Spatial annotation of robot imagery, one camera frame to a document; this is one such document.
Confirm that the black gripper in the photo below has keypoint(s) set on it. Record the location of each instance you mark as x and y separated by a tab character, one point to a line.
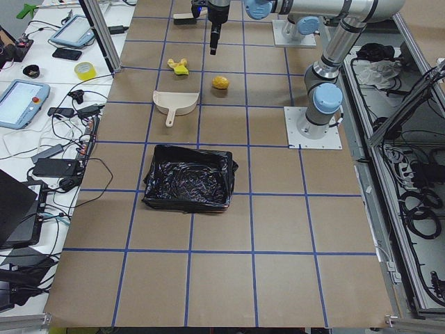
217	13

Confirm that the beige hand brush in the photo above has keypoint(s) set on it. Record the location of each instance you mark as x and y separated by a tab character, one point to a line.
180	19

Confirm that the yellow crescent bread piece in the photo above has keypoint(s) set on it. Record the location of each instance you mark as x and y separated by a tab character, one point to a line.
181	64

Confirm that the orange round bread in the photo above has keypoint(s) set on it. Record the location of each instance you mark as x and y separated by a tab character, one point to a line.
220	83

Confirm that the beige plastic dustpan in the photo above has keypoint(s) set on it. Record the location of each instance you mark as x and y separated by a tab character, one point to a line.
174	104

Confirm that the yellow sponge piece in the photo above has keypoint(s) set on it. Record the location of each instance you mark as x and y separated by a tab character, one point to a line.
181	70

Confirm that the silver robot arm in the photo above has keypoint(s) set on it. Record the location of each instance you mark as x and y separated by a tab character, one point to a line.
324	96
300	26

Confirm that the black bag lined bin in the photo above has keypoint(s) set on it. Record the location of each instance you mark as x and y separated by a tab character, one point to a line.
190	180

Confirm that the yellow tape roll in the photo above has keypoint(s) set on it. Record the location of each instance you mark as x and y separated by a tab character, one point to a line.
85	71

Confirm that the far blue teach pendant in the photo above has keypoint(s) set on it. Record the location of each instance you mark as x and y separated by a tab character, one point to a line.
75	33

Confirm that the blue teach pendant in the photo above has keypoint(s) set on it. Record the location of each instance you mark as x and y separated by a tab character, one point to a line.
21	101
75	33

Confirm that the black smartphone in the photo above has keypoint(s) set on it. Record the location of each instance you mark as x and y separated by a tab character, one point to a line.
67	54

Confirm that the power strip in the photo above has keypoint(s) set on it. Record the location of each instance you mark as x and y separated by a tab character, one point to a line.
88	139

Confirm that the white crumpled cloth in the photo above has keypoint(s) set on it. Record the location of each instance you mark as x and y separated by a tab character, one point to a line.
380	74

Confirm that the green plastic tool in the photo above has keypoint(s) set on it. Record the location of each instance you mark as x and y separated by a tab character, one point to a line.
27	9

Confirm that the near blue teach pendant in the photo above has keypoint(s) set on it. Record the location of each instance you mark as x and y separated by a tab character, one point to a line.
21	101

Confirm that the black power adapter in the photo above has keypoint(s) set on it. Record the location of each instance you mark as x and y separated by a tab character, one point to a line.
48	167

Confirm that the black laptop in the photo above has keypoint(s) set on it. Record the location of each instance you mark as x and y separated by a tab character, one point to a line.
22	207

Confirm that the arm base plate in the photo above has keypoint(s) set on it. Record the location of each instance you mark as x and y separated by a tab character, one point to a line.
301	134
281	40

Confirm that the aluminium frame post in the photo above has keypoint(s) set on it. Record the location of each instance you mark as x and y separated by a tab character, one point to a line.
100	29

